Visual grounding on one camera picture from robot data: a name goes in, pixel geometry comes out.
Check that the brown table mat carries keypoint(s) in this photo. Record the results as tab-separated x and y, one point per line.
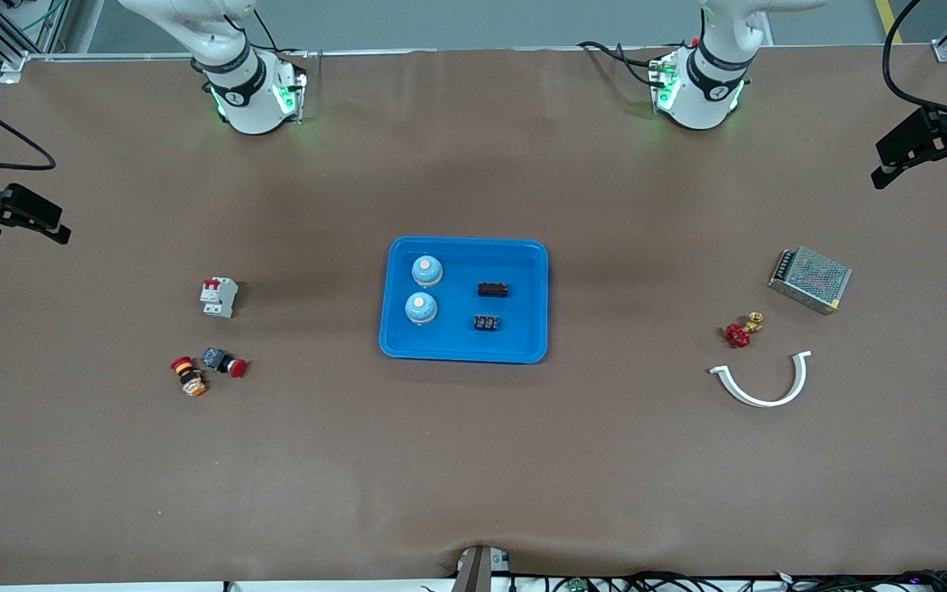
473	460

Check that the red emergency button yellow collar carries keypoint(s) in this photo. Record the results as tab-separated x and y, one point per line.
188	376

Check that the blue desk bell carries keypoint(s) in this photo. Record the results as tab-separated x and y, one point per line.
427	270
421	308

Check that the blue plastic tray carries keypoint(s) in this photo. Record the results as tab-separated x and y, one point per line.
457	345

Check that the white curved plastic clamp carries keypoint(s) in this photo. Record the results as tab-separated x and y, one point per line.
761	401

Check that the white circuit breaker red switch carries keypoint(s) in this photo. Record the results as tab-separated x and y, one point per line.
219	296

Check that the metal mesh power supply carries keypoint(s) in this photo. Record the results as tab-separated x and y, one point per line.
810	279

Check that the red push button black block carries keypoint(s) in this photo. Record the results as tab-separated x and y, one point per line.
224	362

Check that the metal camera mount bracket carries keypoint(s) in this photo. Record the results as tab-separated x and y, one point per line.
478	571

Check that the dark electrolytic capacitor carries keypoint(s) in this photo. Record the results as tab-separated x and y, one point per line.
494	289
486	323

